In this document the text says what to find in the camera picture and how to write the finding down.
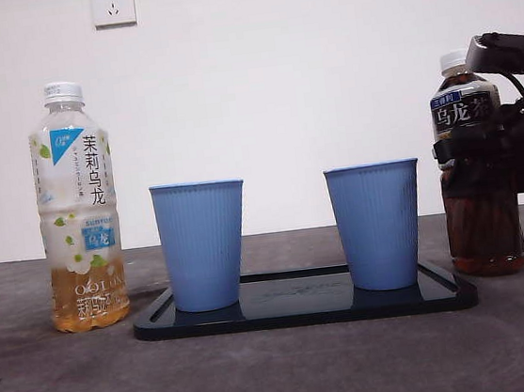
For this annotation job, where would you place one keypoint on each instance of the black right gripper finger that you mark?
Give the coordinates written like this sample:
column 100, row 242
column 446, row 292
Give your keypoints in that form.
column 474, row 143

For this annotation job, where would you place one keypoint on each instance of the dark oolong tea bottle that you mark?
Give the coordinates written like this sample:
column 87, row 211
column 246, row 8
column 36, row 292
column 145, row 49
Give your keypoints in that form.
column 483, row 227

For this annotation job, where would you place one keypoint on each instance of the pale jasmine oolong tea bottle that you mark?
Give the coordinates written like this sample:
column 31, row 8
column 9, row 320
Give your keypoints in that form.
column 75, row 179

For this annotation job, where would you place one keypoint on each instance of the blue ribbed plastic cup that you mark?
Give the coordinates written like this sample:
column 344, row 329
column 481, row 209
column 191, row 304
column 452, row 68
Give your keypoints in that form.
column 202, row 250
column 379, row 230

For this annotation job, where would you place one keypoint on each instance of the dark glossy rectangular tray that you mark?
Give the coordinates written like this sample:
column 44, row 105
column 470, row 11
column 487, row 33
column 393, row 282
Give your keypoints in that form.
column 299, row 312

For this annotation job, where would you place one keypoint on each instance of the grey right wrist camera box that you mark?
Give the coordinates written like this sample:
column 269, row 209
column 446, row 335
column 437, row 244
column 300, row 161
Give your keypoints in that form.
column 506, row 52

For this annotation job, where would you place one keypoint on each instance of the white wall socket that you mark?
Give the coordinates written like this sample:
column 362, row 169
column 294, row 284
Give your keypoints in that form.
column 113, row 7

